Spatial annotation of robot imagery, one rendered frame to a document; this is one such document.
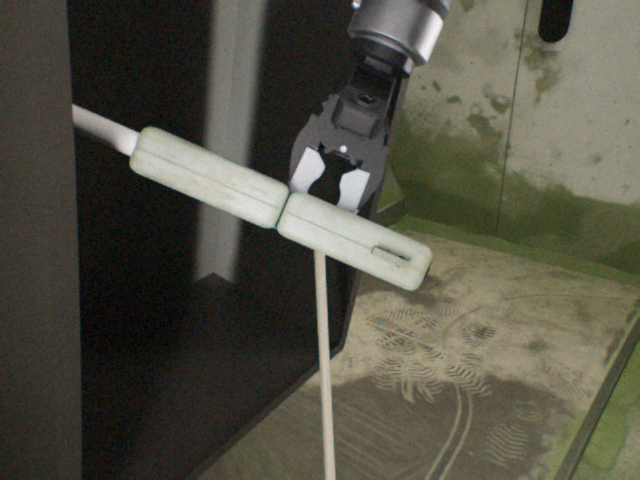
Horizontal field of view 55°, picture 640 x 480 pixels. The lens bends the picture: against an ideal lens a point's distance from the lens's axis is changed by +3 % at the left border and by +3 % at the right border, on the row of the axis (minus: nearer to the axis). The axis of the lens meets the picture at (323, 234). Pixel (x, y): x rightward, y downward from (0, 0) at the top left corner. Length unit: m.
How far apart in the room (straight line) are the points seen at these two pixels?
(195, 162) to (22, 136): 0.16
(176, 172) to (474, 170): 2.20
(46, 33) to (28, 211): 0.14
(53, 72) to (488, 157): 2.32
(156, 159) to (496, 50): 2.12
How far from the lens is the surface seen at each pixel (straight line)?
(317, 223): 0.58
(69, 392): 0.64
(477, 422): 1.72
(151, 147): 0.60
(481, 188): 2.72
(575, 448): 1.72
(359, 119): 0.54
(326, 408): 0.96
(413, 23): 0.63
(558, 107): 2.55
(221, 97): 1.15
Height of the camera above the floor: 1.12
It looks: 23 degrees down
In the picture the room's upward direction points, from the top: straight up
